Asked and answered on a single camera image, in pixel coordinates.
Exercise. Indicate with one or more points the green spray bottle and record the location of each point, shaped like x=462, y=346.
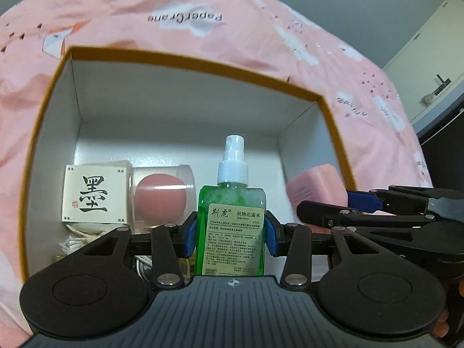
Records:
x=232, y=232

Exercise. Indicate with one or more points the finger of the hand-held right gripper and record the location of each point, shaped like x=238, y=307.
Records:
x=326, y=215
x=362, y=201

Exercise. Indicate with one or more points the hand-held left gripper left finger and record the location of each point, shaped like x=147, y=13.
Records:
x=190, y=234

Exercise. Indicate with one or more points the clear container with pink sponge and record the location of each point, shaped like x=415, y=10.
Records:
x=159, y=195

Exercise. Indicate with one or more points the dark cabinet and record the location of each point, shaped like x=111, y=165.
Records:
x=444, y=145

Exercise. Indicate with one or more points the pink cube box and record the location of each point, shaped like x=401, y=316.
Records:
x=315, y=185

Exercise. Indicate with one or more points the small patterned cup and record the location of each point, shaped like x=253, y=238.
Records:
x=427, y=99

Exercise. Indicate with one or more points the person's right hand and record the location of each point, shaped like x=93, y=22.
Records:
x=441, y=328

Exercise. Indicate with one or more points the white calligraphy box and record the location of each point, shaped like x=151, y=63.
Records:
x=94, y=192

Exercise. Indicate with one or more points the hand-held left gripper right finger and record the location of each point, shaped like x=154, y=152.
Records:
x=272, y=235

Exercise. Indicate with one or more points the white cardboard box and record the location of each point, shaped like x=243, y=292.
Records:
x=54, y=123

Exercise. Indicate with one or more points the small black gadget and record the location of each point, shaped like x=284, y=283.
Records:
x=441, y=84

